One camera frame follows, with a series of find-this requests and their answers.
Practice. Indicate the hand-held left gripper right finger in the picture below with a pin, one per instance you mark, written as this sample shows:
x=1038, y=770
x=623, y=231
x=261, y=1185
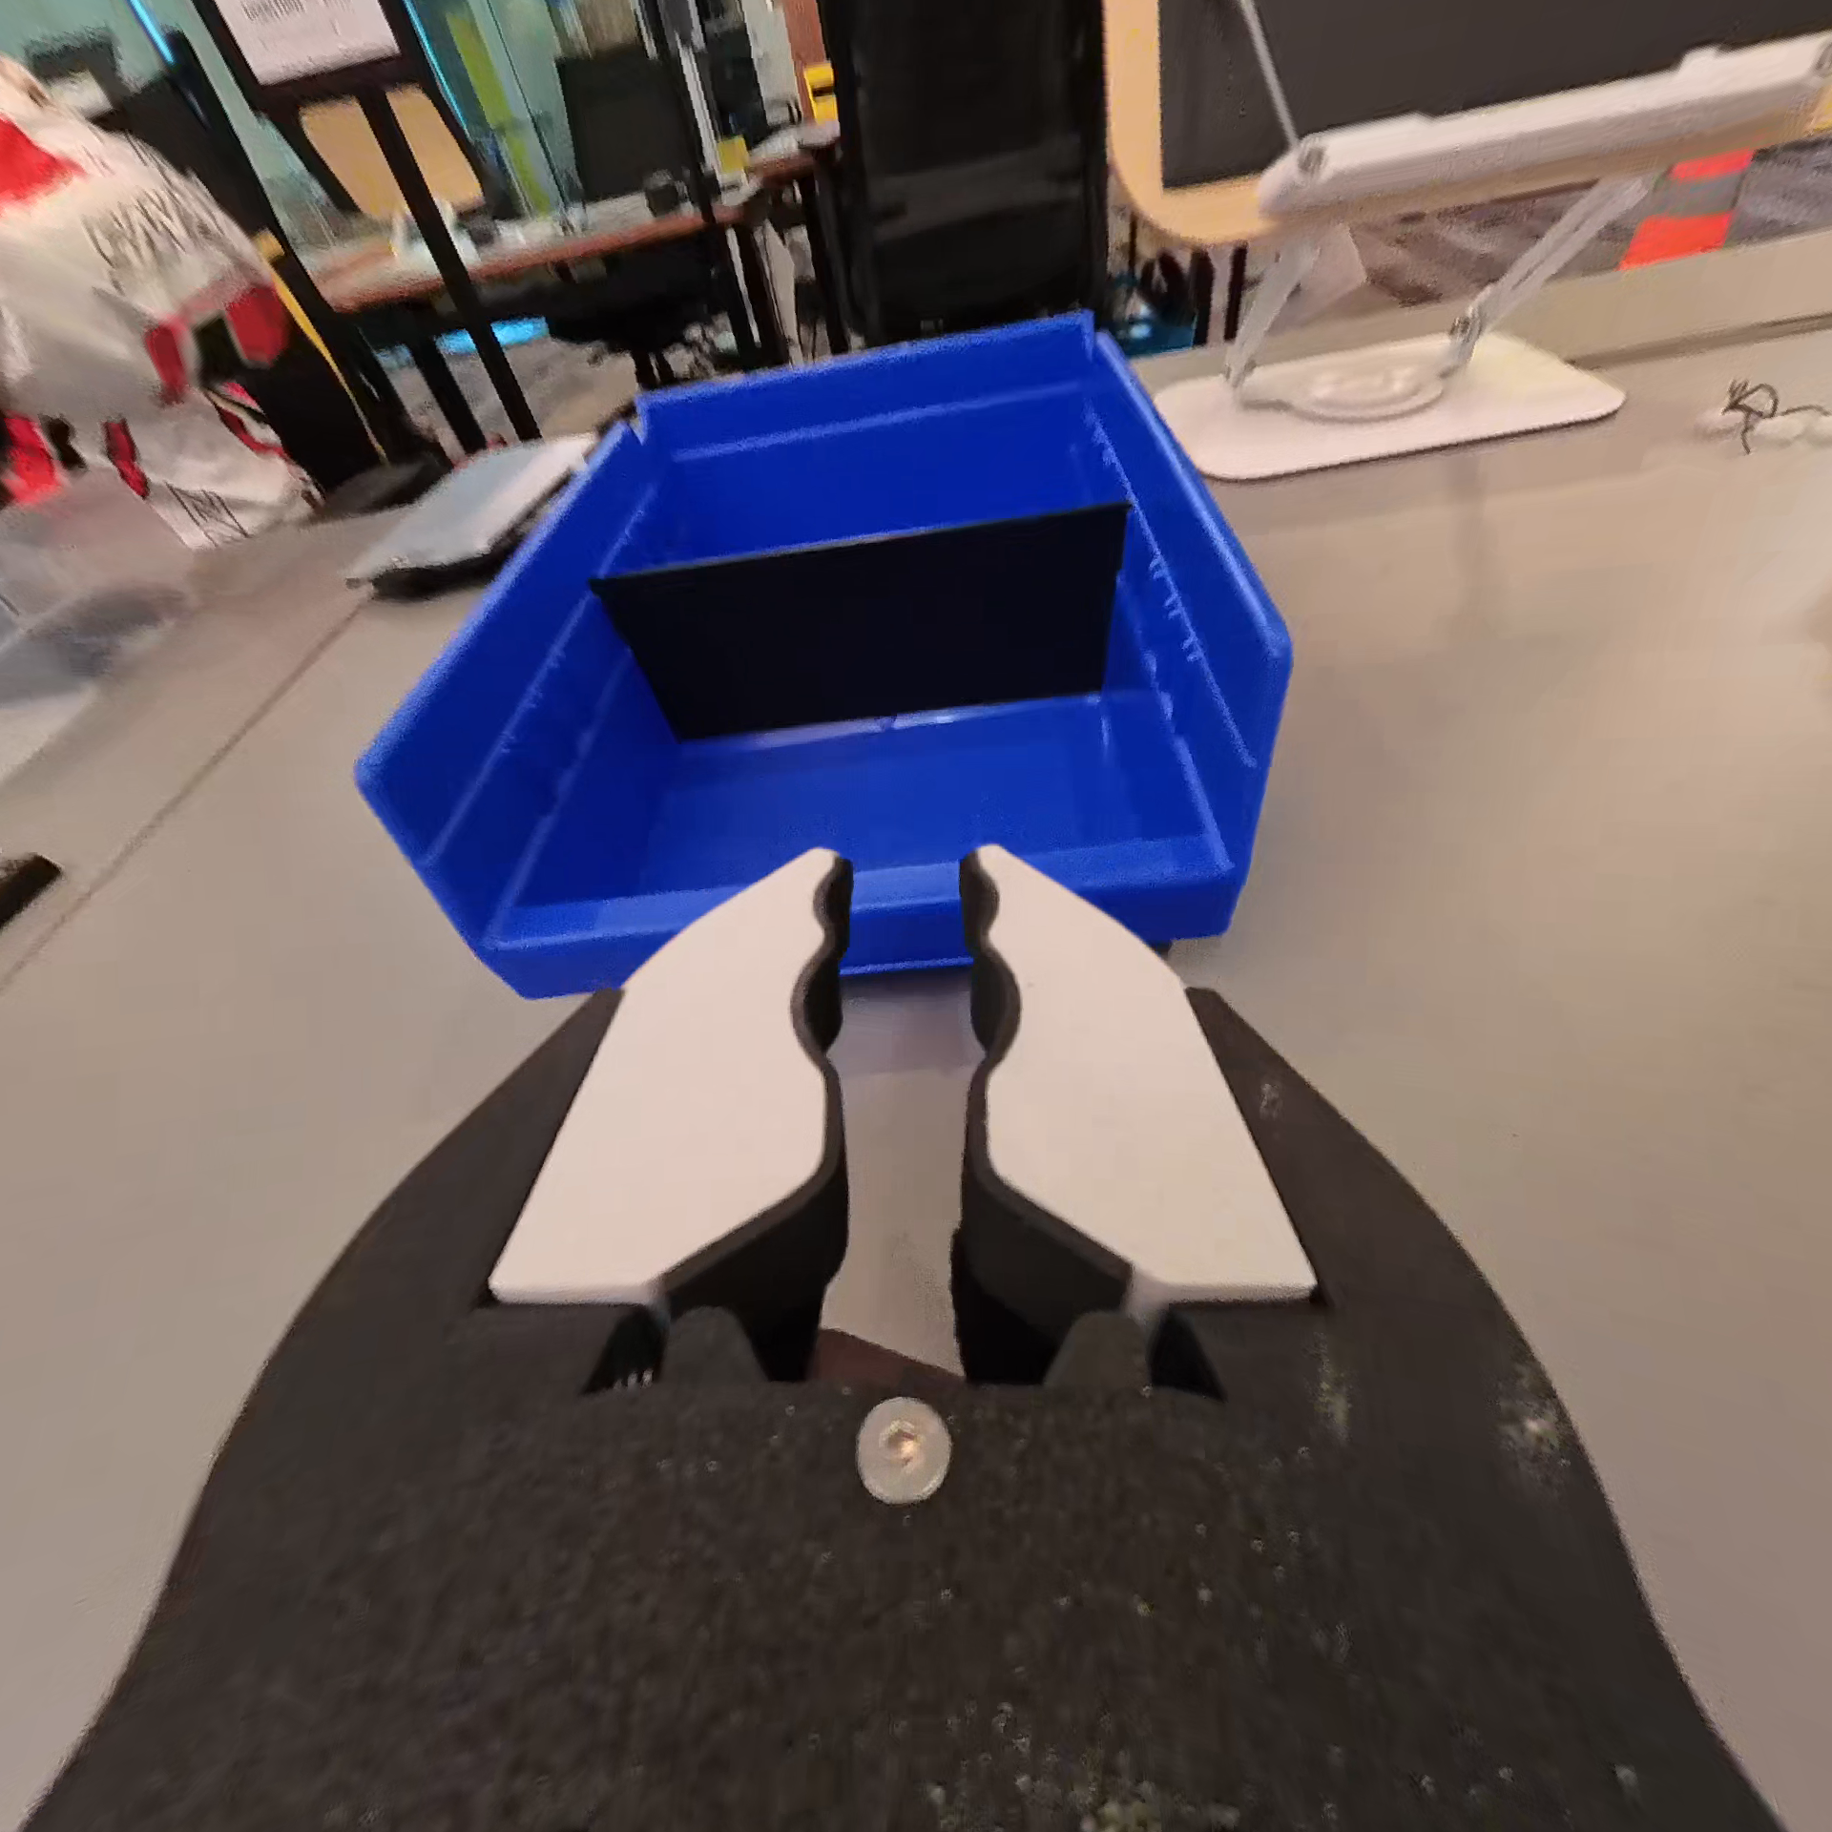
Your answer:
x=1131, y=1131

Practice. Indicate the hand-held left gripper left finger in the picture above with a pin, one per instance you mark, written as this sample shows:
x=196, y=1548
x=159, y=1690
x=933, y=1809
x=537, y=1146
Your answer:
x=686, y=1115

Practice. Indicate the blue storage bin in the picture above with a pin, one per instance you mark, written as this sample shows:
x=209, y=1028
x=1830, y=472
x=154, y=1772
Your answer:
x=890, y=801

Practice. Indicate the grey desk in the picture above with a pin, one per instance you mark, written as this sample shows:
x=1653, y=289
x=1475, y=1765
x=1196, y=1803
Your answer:
x=1502, y=857

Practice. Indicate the black divider of blue bin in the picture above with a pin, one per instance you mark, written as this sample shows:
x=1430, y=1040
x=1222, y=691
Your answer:
x=859, y=631

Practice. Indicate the grey pouch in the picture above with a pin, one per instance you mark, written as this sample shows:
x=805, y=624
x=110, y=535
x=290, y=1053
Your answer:
x=470, y=516

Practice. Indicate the black flat object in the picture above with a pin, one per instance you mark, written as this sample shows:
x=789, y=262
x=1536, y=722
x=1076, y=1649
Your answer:
x=26, y=888

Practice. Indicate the white stand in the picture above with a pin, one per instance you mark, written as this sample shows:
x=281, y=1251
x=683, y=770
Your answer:
x=1430, y=399

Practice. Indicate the brown table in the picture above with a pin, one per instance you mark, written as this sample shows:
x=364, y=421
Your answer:
x=571, y=244

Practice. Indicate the black sign stand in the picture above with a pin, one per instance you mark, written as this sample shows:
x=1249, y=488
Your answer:
x=415, y=215

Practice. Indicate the black-white tag sign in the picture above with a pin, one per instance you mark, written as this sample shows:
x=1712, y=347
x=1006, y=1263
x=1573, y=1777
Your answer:
x=309, y=30

